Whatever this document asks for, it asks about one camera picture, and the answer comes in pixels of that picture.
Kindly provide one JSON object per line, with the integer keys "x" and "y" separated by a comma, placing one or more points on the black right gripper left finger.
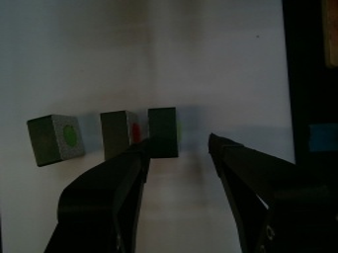
{"x": 103, "y": 201}

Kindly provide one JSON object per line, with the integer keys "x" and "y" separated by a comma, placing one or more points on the blue tape strip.
{"x": 322, "y": 137}

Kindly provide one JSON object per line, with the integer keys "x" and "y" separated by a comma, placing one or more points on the wooden board edge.
{"x": 330, "y": 33}

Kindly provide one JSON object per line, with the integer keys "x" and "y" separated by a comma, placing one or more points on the white cutting board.
{"x": 144, "y": 82}

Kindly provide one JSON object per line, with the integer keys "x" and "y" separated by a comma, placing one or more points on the sushi piece green centre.
{"x": 55, "y": 139}

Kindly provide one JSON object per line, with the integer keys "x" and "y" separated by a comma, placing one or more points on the sushi piece red centre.
{"x": 117, "y": 133}

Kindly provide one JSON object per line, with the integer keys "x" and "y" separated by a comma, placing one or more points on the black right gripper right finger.
{"x": 280, "y": 197}

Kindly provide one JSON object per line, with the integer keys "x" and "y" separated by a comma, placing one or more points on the sushi piece dark seaweed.
{"x": 163, "y": 131}

